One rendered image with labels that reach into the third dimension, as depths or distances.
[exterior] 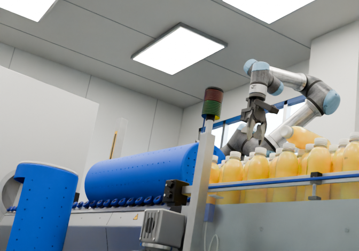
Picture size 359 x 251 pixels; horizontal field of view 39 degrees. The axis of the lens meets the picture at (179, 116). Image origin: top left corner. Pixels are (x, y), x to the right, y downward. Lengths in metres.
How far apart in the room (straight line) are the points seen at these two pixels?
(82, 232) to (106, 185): 0.29
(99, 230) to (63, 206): 0.33
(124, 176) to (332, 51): 3.47
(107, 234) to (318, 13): 3.53
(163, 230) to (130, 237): 0.58
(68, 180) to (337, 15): 3.70
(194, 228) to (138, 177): 0.84
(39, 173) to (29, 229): 0.24
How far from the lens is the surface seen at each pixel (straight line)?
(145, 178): 2.35
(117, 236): 2.45
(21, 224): 2.30
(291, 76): 2.55
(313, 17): 5.44
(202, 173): 1.63
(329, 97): 2.55
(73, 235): 2.85
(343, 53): 5.39
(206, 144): 1.65
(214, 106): 1.69
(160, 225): 1.79
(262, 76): 2.22
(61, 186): 2.33
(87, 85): 7.69
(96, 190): 2.75
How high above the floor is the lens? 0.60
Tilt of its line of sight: 19 degrees up
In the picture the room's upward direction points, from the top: 10 degrees clockwise
